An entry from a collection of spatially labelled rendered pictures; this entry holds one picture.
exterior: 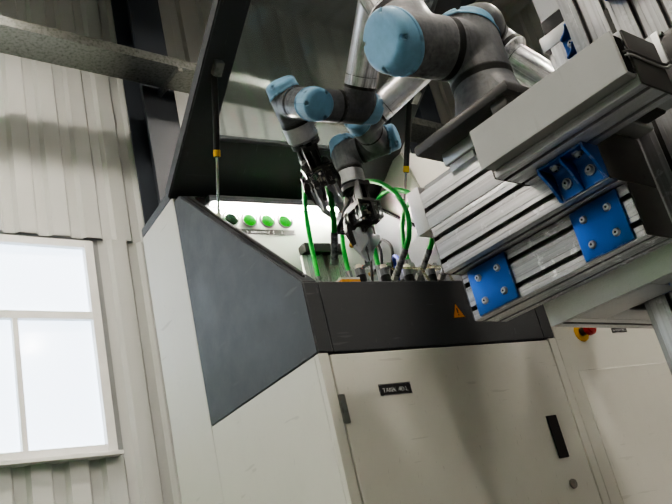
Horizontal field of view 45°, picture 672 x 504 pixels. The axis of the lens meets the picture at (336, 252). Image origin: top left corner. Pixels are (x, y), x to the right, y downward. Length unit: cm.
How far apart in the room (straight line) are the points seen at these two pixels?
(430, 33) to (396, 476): 86
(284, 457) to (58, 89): 568
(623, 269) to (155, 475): 500
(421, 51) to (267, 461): 98
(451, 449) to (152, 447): 449
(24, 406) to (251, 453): 398
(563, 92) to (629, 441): 119
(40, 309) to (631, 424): 471
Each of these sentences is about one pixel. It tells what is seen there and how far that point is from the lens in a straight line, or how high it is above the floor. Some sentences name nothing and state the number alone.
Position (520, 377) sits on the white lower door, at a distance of 200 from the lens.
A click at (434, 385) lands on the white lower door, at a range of 182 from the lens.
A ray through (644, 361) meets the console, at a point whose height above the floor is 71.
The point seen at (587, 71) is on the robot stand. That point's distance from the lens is 119.
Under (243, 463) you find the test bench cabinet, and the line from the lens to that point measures 202.
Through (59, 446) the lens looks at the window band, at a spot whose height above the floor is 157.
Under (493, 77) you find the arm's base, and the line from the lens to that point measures 149.
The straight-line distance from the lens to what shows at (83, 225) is 657.
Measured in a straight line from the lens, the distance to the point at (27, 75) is 718.
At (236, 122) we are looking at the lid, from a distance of 235.
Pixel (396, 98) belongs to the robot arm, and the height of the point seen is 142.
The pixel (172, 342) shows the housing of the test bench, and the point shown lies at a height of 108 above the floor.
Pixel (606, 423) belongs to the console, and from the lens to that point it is 215.
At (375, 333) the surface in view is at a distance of 177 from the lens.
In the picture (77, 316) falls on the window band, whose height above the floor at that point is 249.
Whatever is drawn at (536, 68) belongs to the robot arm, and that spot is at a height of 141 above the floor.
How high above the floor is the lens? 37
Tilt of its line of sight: 21 degrees up
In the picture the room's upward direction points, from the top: 14 degrees counter-clockwise
